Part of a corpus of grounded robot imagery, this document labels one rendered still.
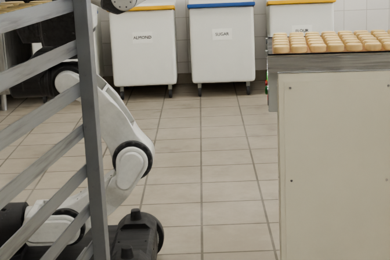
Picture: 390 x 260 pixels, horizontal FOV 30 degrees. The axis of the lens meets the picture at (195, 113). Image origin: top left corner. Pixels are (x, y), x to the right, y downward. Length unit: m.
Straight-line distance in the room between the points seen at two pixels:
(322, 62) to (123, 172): 0.78
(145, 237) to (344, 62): 1.00
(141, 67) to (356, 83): 3.75
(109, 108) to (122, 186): 0.28
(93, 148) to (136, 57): 4.37
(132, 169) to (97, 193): 0.92
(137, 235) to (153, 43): 3.30
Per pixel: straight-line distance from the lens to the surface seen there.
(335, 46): 2.31
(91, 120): 1.57
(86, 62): 1.54
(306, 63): 2.33
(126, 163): 2.52
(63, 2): 1.48
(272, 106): 2.40
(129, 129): 2.54
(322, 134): 2.37
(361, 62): 2.35
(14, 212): 2.71
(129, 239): 2.75
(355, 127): 2.38
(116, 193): 2.58
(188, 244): 3.15
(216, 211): 3.50
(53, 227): 2.64
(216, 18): 5.87
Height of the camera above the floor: 1.26
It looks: 13 degrees down
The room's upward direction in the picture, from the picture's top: 3 degrees counter-clockwise
